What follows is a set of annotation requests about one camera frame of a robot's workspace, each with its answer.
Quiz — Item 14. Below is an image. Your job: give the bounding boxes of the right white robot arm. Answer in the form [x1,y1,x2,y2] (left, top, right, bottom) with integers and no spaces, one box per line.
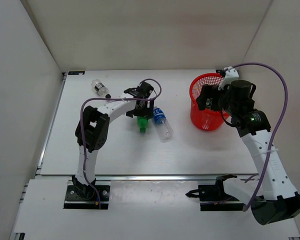
[187,80,300,225]

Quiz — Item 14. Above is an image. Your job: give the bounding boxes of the red mesh plastic bin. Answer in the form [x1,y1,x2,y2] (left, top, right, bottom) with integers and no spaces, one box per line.
[189,73,224,131]

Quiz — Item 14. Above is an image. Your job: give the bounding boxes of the left table label sticker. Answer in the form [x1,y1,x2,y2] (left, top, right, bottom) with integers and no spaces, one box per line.
[68,71,85,76]

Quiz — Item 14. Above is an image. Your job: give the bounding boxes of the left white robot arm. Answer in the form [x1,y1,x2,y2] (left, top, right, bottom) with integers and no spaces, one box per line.
[71,79,156,203]

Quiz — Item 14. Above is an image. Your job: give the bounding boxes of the small black cap bottle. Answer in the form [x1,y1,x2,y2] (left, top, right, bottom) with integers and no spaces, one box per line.
[91,79,111,99]

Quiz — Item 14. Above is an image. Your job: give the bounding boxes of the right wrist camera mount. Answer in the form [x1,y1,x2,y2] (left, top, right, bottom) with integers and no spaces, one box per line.
[218,66,239,91]

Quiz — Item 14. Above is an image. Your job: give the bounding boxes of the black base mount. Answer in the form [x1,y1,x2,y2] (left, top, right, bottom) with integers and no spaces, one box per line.
[63,184,111,210]
[198,185,244,212]

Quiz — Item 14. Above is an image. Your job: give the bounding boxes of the blue label clear bottle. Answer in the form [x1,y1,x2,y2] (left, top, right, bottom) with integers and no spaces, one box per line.
[153,106,174,142]

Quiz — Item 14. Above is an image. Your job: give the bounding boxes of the green plastic bottle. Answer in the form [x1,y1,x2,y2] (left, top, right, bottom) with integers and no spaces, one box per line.
[137,116,149,134]

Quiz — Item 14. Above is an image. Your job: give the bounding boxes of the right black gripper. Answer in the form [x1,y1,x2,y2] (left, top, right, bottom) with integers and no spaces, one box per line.
[196,84,238,116]

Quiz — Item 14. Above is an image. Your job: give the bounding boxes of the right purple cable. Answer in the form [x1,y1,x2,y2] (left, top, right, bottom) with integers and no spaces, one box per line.
[231,61,290,213]

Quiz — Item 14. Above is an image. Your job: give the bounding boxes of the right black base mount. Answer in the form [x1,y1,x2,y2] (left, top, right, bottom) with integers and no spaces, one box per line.
[198,185,244,212]

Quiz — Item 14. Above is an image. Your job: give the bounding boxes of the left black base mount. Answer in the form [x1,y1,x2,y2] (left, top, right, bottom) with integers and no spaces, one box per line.
[63,184,111,210]

